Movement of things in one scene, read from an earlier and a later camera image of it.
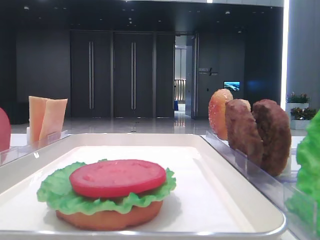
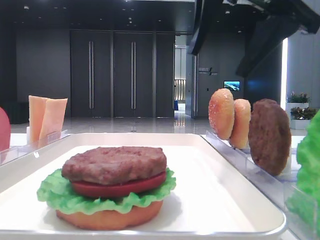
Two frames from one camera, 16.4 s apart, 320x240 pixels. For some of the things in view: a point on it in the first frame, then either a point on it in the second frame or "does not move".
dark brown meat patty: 276,135 does not move
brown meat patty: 243,134 → 114,165
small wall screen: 233,86 does not move
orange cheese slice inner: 52,119 does not move
